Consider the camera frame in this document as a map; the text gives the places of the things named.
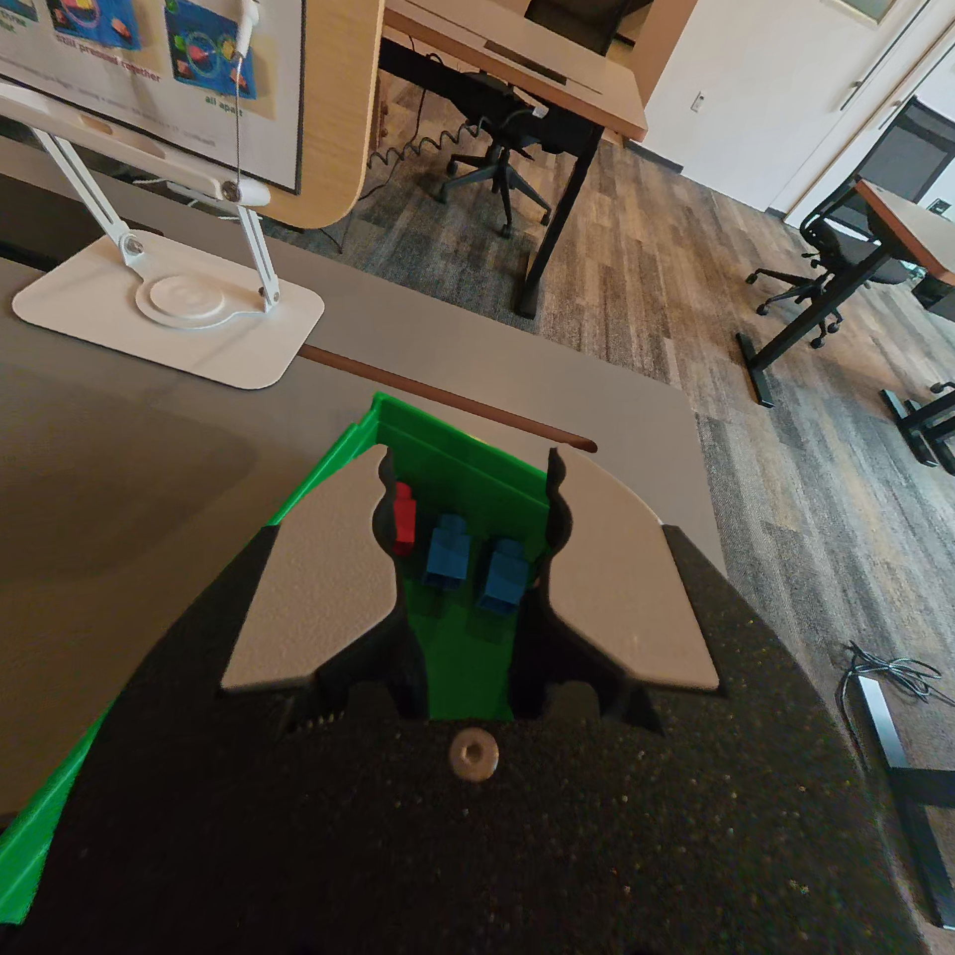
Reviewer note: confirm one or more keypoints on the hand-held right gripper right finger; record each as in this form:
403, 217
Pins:
634, 589

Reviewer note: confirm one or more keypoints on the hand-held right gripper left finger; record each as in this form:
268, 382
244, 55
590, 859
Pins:
321, 597

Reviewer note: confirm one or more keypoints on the red mega block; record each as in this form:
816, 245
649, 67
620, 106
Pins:
404, 522

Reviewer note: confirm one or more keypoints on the blue mega block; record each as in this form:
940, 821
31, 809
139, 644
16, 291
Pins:
501, 582
448, 556

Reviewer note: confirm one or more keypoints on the green plastic bin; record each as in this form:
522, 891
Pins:
462, 671

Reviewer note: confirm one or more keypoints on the white poster stand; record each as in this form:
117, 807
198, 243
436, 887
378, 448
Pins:
171, 321

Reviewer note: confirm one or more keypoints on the black table foot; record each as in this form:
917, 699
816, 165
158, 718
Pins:
910, 821

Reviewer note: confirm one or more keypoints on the black office chair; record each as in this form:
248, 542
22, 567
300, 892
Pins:
858, 239
500, 149

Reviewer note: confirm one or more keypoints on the wooden desk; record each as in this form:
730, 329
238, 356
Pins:
910, 224
522, 67

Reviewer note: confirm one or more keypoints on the instruction poster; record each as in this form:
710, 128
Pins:
112, 74

